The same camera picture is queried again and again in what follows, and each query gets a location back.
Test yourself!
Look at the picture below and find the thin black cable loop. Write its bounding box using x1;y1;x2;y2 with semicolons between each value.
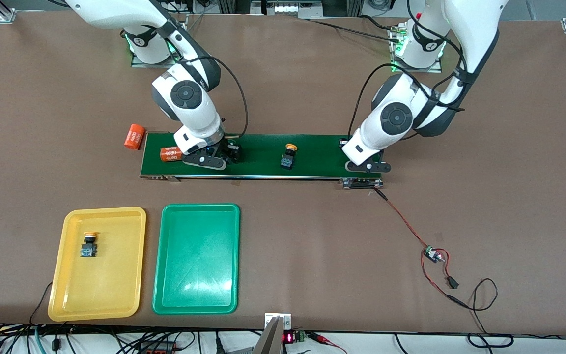
449;278;514;349

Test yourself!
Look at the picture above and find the yellow plastic tray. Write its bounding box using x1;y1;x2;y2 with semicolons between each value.
48;207;147;322

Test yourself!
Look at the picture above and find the silver camera mount bracket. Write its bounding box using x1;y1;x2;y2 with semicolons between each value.
253;313;292;354

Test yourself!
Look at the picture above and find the red clip lead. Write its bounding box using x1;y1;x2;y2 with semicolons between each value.
308;332;348;354

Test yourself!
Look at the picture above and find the green plastic tray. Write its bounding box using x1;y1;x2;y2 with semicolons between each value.
152;204;241;315

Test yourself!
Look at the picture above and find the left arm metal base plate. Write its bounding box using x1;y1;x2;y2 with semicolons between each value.
391;58;443;73

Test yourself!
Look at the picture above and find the green conveyor belt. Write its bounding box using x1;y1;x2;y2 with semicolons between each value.
139;132;384;190

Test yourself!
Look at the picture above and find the yellow mushroom push button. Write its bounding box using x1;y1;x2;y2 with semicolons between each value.
80;230;98;258
281;144;298;170

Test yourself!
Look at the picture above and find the red and black wire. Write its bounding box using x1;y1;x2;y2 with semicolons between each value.
372;188;455;299

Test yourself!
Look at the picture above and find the red black power strip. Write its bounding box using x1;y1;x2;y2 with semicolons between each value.
138;341;175;354

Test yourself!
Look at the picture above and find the small motor controller board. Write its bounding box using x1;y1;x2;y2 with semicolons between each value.
423;246;446;264

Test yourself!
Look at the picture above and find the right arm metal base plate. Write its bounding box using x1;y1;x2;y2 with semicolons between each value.
131;20;188;68

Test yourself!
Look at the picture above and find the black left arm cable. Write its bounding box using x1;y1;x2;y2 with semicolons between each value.
348;0;466;141

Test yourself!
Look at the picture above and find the black cable to arm base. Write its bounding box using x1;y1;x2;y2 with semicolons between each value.
308;15;402;43

